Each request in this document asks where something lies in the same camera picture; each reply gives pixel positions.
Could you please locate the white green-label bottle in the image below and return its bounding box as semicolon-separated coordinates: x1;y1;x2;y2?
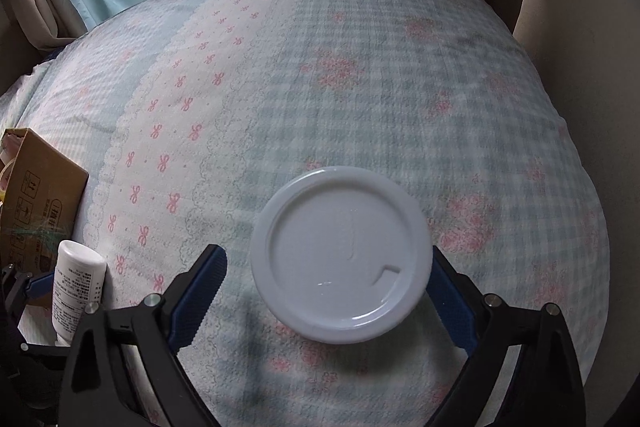
52;239;106;343

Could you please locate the open cardboard box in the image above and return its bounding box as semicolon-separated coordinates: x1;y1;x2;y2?
1;128;89;274

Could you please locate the beige left curtain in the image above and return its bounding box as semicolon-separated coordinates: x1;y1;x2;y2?
8;0;87;51

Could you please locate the floral checked bed quilt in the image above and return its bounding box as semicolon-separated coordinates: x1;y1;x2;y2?
1;0;610;426

